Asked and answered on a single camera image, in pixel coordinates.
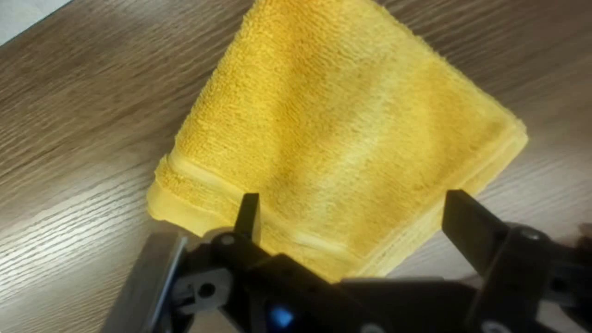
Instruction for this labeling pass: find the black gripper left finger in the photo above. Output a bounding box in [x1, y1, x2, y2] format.
[99, 190, 273, 333]

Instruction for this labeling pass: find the yellow towel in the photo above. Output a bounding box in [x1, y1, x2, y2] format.
[147, 0, 527, 280]

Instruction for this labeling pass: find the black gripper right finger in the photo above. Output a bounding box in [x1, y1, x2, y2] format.
[442, 190, 592, 333]

